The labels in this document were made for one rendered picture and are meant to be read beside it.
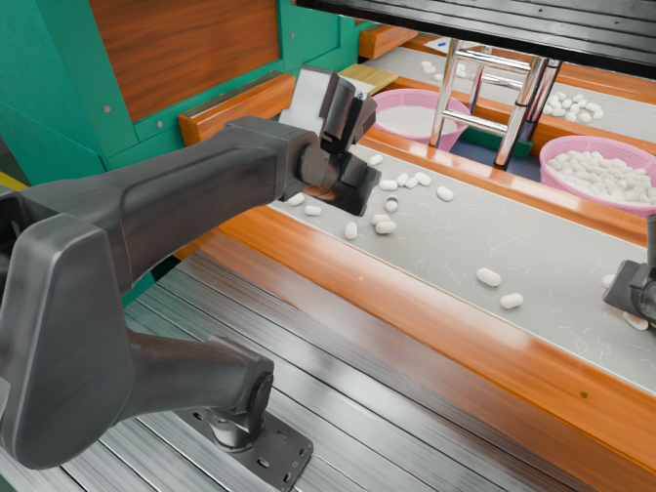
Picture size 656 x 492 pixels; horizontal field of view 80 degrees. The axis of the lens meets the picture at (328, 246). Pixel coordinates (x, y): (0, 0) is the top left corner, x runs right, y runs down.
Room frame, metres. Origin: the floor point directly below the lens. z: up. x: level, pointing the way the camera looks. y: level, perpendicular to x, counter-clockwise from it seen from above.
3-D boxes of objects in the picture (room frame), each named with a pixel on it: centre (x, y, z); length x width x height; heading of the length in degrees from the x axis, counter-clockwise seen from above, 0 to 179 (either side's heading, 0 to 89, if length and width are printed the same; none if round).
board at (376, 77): (1.08, -0.04, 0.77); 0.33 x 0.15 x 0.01; 146
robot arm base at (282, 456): (0.20, 0.11, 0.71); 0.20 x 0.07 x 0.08; 59
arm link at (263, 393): (0.21, 0.11, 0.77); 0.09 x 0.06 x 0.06; 64
